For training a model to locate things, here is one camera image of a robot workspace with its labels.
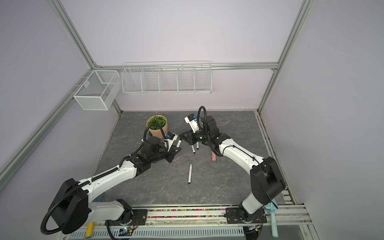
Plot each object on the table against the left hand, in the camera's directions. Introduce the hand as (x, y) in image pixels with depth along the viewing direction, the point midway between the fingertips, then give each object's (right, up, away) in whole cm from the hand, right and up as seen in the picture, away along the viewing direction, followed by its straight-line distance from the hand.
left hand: (178, 148), depth 81 cm
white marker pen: (+10, -1, +18) cm, 21 cm away
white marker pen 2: (+8, -3, +17) cm, 19 cm away
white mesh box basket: (-55, +35, +16) cm, 67 cm away
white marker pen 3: (+6, -16, +6) cm, 18 cm away
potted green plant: (-17, +9, +15) cm, 25 cm away
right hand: (+1, +5, -1) cm, 6 cm away
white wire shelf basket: (-8, +44, +17) cm, 48 cm away
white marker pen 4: (0, +3, -2) cm, 3 cm away
